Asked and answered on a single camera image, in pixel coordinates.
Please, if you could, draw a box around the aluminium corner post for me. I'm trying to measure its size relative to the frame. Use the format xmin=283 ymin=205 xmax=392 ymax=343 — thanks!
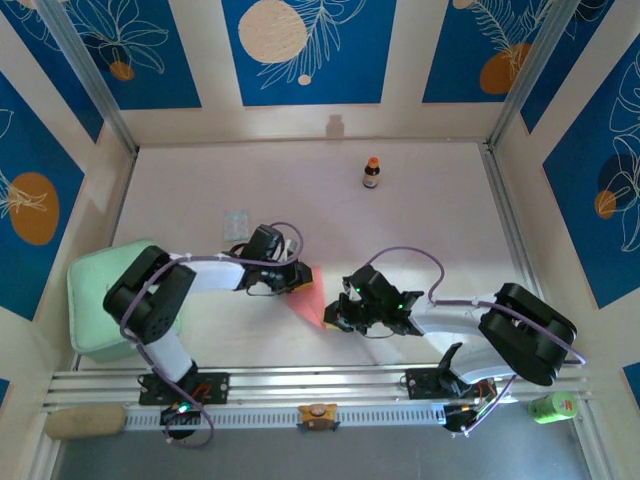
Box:
xmin=487 ymin=0 xmax=576 ymax=151
xmin=37 ymin=0 xmax=140 ymax=155

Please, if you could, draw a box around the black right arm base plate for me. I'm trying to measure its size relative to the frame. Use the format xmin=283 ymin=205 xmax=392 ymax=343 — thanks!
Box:
xmin=399 ymin=368 xmax=496 ymax=401

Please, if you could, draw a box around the pink cloth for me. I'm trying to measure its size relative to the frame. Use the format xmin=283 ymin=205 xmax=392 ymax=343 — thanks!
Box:
xmin=285 ymin=263 xmax=334 ymax=331

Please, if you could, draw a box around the small brown bottle orange cap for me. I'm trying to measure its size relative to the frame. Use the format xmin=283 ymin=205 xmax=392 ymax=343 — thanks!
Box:
xmin=361 ymin=156 xmax=381 ymax=190

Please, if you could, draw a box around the mint green case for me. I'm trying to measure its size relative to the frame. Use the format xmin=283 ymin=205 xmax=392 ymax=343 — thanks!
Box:
xmin=66 ymin=238 xmax=184 ymax=365

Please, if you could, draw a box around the yellow clamp fixture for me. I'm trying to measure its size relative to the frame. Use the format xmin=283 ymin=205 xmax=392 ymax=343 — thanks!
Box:
xmin=297 ymin=402 xmax=341 ymax=432

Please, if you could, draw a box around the slotted grey cable duct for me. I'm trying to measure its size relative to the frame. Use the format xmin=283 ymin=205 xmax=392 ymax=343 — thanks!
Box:
xmin=122 ymin=402 xmax=447 ymax=432

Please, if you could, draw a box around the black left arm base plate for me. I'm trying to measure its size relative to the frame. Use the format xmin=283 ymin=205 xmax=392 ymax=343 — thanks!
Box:
xmin=138 ymin=372 xmax=231 ymax=406

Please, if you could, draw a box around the clear plastic packet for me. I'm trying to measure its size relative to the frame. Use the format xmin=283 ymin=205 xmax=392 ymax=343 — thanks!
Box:
xmin=223 ymin=210 xmax=251 ymax=245

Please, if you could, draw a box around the aluminium side rail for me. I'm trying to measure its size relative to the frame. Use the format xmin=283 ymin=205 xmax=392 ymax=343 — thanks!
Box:
xmin=478 ymin=143 xmax=561 ymax=361

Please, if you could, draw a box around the beige foam roll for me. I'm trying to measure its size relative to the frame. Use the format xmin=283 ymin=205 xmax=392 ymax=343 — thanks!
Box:
xmin=44 ymin=404 xmax=126 ymax=441

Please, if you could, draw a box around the aluminium rail frame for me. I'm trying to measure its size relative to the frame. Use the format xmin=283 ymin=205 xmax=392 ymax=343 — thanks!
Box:
xmin=42 ymin=359 xmax=594 ymax=412

